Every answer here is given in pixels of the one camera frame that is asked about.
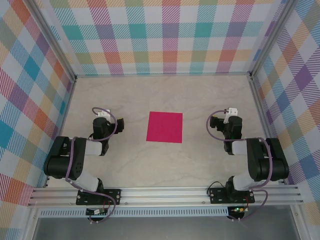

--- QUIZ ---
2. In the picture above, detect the slotted grey cable duct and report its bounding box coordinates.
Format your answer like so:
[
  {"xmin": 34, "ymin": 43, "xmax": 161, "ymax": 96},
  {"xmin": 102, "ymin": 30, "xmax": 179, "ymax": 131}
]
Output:
[{"xmin": 37, "ymin": 209, "xmax": 230, "ymax": 218}]

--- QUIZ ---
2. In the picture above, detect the pink paper sheet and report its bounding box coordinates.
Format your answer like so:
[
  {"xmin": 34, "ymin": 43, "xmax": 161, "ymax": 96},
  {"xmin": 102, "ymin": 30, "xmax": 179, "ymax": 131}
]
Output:
[{"xmin": 145, "ymin": 111, "xmax": 184, "ymax": 144}]

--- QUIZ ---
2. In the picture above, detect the long aluminium mounting rail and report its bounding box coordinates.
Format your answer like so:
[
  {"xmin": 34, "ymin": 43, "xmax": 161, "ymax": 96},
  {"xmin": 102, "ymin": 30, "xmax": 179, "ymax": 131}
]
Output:
[{"xmin": 27, "ymin": 184, "xmax": 305, "ymax": 208}]

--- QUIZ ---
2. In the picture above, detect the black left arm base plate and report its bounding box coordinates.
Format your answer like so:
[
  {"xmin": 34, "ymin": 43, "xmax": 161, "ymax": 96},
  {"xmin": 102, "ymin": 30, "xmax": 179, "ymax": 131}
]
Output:
[{"xmin": 75, "ymin": 188, "xmax": 122, "ymax": 206}]

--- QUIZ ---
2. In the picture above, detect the grey metal panel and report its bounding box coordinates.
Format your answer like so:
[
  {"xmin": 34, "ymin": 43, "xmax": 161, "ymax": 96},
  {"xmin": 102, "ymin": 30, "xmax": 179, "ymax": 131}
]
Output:
[{"xmin": 32, "ymin": 216, "xmax": 301, "ymax": 240}]

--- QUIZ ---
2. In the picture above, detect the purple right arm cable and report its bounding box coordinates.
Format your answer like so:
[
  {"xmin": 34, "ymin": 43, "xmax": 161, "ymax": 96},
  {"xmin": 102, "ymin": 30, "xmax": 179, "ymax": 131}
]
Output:
[{"xmin": 206, "ymin": 111, "xmax": 273, "ymax": 222}]

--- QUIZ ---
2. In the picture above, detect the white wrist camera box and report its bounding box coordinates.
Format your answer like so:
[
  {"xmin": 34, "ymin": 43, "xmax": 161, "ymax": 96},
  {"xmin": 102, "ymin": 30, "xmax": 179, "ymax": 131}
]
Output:
[
  {"xmin": 96, "ymin": 108, "xmax": 113, "ymax": 119},
  {"xmin": 223, "ymin": 107, "xmax": 239, "ymax": 125}
]

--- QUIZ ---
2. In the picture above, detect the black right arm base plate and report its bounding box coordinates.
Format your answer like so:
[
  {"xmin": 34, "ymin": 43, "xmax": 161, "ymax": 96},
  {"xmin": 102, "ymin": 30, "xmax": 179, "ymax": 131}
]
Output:
[{"xmin": 208, "ymin": 187, "xmax": 256, "ymax": 205}]

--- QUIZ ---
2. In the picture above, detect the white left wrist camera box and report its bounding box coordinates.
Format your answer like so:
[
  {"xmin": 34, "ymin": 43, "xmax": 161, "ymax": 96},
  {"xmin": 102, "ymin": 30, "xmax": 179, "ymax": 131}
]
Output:
[{"xmin": 96, "ymin": 108, "xmax": 113, "ymax": 119}]

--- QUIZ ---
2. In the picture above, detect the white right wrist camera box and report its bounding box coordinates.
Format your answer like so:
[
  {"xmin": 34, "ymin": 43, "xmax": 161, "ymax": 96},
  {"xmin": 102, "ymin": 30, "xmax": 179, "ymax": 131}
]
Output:
[{"xmin": 223, "ymin": 107, "xmax": 239, "ymax": 125}]

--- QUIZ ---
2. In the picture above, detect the aluminium frame post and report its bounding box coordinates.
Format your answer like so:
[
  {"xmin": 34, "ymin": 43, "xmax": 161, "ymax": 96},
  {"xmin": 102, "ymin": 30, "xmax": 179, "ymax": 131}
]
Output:
[
  {"xmin": 24, "ymin": 0, "xmax": 78, "ymax": 83},
  {"xmin": 249, "ymin": 0, "xmax": 301, "ymax": 81}
]

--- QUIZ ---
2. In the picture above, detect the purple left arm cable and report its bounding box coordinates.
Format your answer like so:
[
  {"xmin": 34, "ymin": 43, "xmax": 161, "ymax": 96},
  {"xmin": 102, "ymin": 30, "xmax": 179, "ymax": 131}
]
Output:
[{"xmin": 65, "ymin": 106, "xmax": 119, "ymax": 224}]

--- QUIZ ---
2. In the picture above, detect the thin black base wire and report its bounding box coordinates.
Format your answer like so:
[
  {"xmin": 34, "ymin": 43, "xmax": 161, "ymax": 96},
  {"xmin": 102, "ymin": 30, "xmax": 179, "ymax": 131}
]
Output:
[{"xmin": 206, "ymin": 181, "xmax": 227, "ymax": 198}]

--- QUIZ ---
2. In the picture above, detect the aluminium frame crossbar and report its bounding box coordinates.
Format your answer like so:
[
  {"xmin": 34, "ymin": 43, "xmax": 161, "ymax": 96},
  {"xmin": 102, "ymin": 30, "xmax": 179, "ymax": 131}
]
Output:
[{"xmin": 74, "ymin": 72, "xmax": 252, "ymax": 79}]

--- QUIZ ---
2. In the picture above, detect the small dark circuit board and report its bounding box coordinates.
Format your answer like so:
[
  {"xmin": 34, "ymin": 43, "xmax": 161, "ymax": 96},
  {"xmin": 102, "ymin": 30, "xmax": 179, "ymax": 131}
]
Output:
[{"xmin": 86, "ymin": 208, "xmax": 108, "ymax": 216}]

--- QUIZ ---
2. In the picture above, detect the aluminium side rail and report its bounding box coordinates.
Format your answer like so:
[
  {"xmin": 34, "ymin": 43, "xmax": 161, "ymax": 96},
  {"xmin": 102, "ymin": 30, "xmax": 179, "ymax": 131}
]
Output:
[
  {"xmin": 43, "ymin": 77, "xmax": 77, "ymax": 188},
  {"xmin": 249, "ymin": 76, "xmax": 287, "ymax": 186}
]

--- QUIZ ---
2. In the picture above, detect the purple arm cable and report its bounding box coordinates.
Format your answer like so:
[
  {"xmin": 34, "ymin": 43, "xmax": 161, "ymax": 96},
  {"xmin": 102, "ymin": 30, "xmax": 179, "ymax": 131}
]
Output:
[
  {"xmin": 65, "ymin": 106, "xmax": 119, "ymax": 224},
  {"xmin": 206, "ymin": 111, "xmax": 273, "ymax": 222}
]

